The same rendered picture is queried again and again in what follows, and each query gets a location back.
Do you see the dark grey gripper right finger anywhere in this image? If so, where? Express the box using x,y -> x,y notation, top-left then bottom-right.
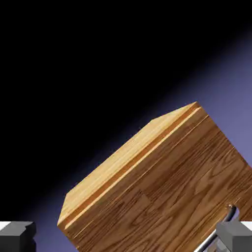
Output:
215,218 -> 252,252

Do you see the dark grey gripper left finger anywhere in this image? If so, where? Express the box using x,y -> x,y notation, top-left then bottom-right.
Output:
0,221 -> 37,252

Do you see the light wood cabinet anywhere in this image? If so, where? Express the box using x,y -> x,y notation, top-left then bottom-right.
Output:
57,101 -> 252,252

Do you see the curved silver metal handle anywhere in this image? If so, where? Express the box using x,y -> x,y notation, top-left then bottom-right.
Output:
193,203 -> 240,252

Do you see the wooden drawer front with handle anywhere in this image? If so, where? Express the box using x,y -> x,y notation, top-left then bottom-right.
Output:
64,115 -> 252,252

